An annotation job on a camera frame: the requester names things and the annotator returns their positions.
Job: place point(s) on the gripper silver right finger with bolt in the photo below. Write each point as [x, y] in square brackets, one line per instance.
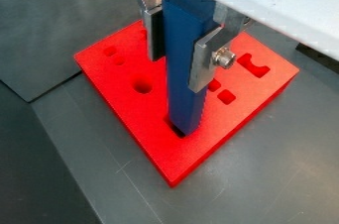
[213, 48]

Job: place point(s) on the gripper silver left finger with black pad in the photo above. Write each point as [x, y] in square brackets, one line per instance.
[151, 13]

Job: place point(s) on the blue rectangular block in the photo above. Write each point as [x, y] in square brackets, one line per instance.
[189, 21]

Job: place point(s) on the red foam shape board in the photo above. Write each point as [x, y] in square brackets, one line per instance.
[131, 83]

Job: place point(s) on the black curved fixture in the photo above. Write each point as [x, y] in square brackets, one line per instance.
[320, 57]

